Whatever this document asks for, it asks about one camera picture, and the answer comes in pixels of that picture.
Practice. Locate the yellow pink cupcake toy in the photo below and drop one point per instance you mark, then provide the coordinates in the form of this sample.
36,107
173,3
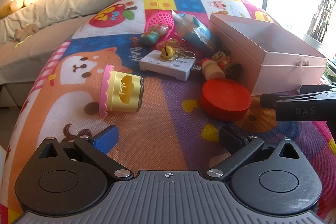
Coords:
123,90

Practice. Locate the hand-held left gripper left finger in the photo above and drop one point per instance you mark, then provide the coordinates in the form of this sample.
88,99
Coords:
105,139

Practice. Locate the colourful cartoon play mat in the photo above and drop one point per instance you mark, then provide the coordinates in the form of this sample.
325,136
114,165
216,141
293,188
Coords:
162,113

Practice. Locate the small beige plush toy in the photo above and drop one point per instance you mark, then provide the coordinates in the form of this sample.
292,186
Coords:
25,31

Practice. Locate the pale pink cardboard box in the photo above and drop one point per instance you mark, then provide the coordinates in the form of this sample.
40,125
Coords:
288,71

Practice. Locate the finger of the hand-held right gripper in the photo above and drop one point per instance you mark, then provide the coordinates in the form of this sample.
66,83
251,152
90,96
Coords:
294,108
317,88

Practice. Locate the smiling wooden doll figure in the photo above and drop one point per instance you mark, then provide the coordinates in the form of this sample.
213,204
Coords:
223,60

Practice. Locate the green ceramic figurine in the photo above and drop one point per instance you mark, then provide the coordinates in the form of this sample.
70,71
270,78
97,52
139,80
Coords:
149,38

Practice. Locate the pink mesh plastic basket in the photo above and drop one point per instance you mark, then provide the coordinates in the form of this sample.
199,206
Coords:
157,19

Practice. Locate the blue plastic wrapped packet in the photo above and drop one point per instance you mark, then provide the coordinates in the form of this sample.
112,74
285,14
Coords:
191,29

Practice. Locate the red round lid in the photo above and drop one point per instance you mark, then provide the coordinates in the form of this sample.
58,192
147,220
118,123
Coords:
225,99

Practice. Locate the grey plant pot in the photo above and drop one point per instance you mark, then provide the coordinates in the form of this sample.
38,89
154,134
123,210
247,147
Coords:
313,40

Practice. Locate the white USB hub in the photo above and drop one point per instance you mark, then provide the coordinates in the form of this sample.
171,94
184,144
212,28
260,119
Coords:
157,66

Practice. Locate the beige wooden peg doll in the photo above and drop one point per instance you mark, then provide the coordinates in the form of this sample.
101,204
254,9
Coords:
210,68

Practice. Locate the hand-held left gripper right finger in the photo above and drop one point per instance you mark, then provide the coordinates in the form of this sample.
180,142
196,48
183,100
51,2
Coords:
229,138

